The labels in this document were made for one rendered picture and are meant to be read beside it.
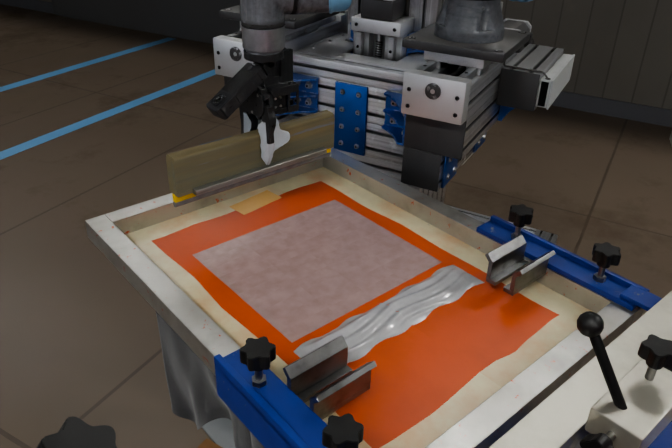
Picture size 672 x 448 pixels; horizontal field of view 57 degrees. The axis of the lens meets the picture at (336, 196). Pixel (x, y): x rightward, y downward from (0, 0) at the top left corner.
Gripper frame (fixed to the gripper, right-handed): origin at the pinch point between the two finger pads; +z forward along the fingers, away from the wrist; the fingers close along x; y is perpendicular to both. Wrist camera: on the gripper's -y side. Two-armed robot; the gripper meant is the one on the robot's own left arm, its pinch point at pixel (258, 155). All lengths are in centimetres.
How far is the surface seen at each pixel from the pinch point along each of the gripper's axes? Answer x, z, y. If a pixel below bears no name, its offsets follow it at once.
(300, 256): -15.7, 13.8, -2.1
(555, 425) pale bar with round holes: -70, 5, -8
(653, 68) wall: 83, 71, 383
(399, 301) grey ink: -36.9, 13.1, 1.8
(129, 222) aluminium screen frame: 10.9, 11.5, -22.4
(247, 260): -10.8, 13.8, -10.3
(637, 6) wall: 102, 32, 376
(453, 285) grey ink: -39.7, 13.0, 12.1
